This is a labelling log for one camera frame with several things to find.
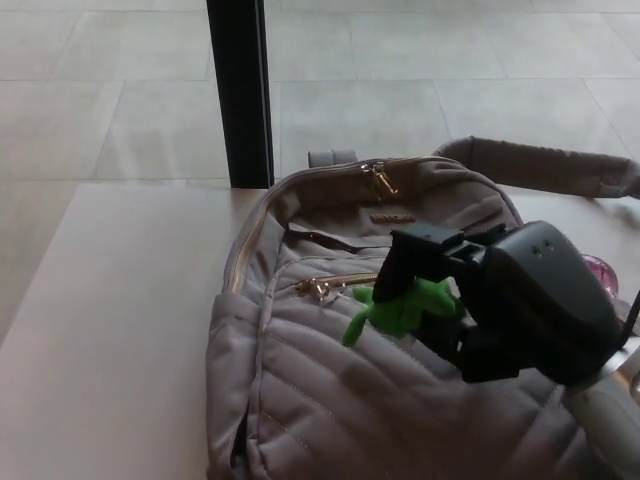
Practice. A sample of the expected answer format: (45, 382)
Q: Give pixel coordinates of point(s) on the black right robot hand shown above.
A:
(525, 300)

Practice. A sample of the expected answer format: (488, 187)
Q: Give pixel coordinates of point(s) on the grey quilted backpack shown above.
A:
(350, 400)

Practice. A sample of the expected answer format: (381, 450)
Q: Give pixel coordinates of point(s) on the purple transparent water bottle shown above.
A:
(602, 272)

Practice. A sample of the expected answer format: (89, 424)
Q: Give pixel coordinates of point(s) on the black vertical window frame post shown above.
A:
(242, 95)

